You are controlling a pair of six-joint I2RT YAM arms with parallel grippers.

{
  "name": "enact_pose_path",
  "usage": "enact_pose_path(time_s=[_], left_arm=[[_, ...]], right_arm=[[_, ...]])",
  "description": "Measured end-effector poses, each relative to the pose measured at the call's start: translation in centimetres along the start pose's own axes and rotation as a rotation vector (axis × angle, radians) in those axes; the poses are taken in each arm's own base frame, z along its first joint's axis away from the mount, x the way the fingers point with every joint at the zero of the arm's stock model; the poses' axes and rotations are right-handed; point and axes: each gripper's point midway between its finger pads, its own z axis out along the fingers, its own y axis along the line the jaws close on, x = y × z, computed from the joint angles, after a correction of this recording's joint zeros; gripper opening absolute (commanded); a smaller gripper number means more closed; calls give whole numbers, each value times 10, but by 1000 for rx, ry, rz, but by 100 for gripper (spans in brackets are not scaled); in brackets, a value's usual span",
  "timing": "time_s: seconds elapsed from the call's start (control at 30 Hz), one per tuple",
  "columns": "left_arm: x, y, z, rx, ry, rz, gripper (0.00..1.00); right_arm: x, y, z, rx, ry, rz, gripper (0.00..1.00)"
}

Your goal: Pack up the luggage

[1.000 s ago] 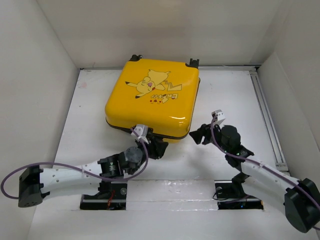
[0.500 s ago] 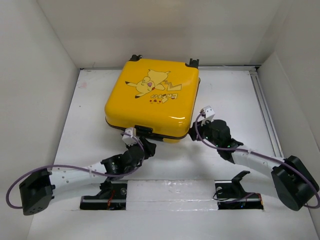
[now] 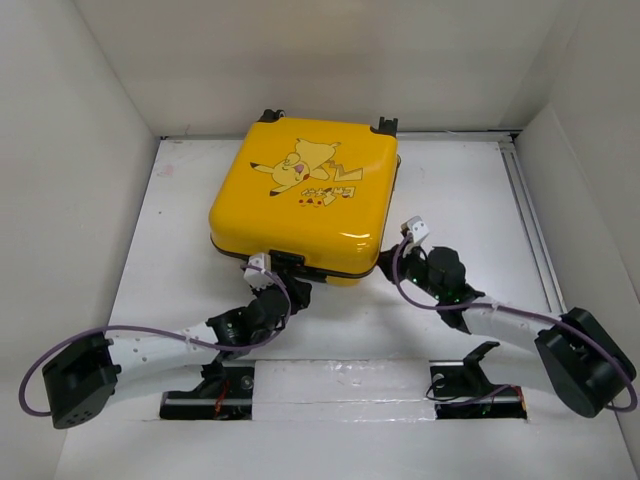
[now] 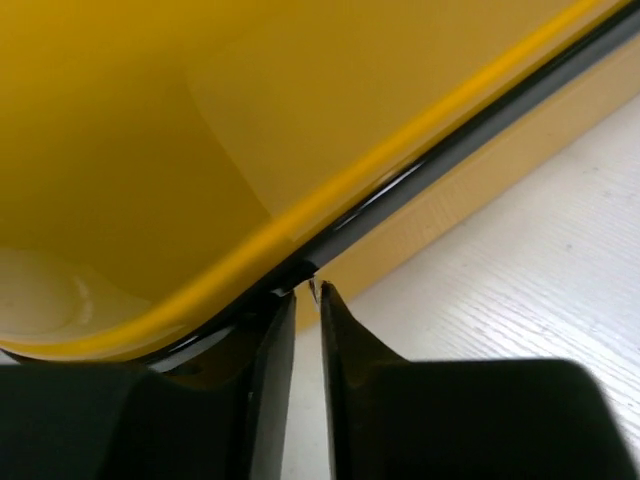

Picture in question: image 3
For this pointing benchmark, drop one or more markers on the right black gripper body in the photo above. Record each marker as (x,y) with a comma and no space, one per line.
(411,266)

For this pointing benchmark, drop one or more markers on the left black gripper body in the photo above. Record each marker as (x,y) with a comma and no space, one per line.
(295,302)

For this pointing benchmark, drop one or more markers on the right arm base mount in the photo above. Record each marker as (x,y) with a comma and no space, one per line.
(460,390)

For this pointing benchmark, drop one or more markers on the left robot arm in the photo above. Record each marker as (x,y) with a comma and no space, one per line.
(90,371)

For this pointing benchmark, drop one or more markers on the aluminium frame rail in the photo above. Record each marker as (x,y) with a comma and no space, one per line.
(530,223)

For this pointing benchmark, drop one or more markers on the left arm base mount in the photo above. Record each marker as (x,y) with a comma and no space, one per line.
(224,393)

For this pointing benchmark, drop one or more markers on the yellow hard-shell suitcase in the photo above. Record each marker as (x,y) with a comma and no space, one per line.
(312,194)

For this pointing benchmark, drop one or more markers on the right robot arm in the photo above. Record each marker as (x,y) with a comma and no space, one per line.
(584,367)

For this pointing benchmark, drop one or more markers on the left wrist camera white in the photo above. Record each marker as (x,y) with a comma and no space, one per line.
(257,271)

